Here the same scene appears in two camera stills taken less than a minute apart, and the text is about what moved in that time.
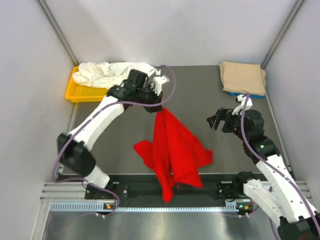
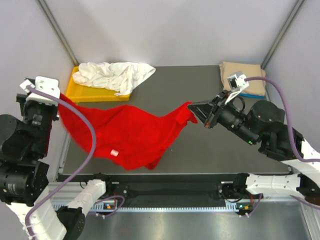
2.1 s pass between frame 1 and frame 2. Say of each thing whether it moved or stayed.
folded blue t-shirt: stayed
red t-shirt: moved
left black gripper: moved
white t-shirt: stayed
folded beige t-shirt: stayed
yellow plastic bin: stayed
